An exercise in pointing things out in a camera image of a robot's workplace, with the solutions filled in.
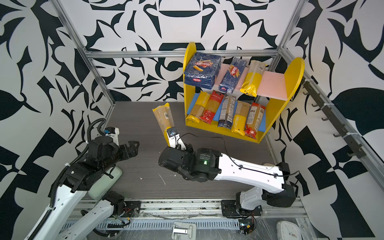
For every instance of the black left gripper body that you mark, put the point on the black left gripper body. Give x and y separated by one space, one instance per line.
118 152

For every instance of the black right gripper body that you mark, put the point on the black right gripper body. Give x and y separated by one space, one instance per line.
189 174

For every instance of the yellow spaghetti bag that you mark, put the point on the yellow spaghetti bag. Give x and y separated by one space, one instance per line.
240 118
198 107
165 120
253 78

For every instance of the clear white label spaghetti bag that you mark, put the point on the clear white label spaghetti bag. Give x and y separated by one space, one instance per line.
227 112

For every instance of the long red spaghetti bag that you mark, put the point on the long red spaghetti bag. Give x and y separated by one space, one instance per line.
211 107

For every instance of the yellow spaghetti bag front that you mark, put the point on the yellow spaghetti bag front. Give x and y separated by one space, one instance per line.
240 118

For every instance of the small red spaghetti bag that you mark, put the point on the small red spaghetti bag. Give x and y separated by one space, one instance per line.
254 120

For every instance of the blue Barilla pasta box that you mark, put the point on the blue Barilla pasta box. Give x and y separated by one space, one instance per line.
202 70

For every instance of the yellow spaghetti bag back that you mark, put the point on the yellow spaghetti bag back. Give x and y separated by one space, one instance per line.
253 78

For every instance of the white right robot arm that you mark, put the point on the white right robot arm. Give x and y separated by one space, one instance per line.
268 183

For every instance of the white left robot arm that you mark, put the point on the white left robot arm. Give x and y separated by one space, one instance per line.
94 168

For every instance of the yellow pink blue shelf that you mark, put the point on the yellow pink blue shelf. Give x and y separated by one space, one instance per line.
279 88

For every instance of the green pad left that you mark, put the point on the green pad left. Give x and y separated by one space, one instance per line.
103 185

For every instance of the beige pad right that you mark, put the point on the beige pad right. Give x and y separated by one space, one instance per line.
268 165

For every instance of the white clock right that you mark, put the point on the white clock right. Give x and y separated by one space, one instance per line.
288 231

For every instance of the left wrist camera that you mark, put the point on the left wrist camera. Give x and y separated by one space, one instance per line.
113 133

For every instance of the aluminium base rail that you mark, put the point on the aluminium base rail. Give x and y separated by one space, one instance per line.
172 208

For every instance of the white cable duct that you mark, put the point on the white cable duct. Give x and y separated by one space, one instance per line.
161 224

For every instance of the white latch bracket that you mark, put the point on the white latch bracket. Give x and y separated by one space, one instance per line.
184 231

